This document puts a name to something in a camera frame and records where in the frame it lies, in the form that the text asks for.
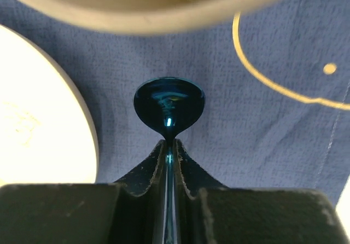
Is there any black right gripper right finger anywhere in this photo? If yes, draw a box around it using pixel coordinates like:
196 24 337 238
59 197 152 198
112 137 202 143
174 140 347 243

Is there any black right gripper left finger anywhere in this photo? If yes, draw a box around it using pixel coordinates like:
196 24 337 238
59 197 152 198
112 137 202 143
1 141 165 243

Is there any cream ceramic plate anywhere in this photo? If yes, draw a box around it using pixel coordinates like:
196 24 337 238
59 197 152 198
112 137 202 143
1 26 99 185

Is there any blue metal spoon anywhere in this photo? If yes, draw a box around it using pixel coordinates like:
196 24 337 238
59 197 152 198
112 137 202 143
133 77 206 243

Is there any blue fish-print placemat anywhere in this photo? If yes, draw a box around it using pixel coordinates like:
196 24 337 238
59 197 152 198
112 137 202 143
1 0 349 204

